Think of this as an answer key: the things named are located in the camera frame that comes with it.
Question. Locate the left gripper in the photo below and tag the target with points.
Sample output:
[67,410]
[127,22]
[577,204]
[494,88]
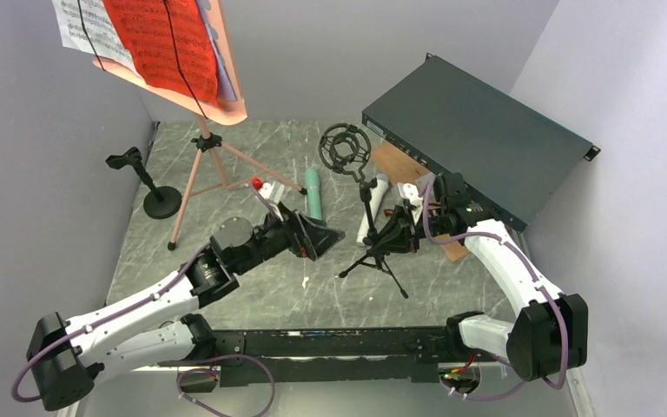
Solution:
[306,237]

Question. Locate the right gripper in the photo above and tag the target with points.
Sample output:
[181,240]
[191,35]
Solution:
[402,238]

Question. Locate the white handheld microphone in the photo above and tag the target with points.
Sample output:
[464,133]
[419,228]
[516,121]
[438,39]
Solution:
[377,195]

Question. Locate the green condenser microphone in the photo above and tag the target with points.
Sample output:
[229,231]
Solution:
[312,186]

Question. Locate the black tripod mic stand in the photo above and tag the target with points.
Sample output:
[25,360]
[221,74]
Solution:
[345,149]

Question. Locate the black round-base mic stand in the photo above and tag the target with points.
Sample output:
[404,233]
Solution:
[160,202]

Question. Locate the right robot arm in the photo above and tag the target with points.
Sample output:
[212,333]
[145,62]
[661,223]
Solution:
[549,334]

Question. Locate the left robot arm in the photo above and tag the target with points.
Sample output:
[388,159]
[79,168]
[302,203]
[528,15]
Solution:
[68,357]

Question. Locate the wooden board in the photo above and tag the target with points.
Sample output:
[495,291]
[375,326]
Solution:
[400,167]

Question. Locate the dark rack audio unit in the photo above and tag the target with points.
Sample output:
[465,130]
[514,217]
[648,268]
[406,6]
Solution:
[512,158]

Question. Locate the pink music stand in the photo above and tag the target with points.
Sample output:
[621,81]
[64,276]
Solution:
[227,113]

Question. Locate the red sheet music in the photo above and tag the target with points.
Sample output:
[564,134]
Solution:
[169,45]

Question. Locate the white sheet music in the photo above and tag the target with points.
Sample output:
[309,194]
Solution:
[86,26]

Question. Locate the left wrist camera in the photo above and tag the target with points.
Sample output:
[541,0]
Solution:
[269,194]

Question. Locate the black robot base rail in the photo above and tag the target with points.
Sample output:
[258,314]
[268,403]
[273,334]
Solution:
[416,354]

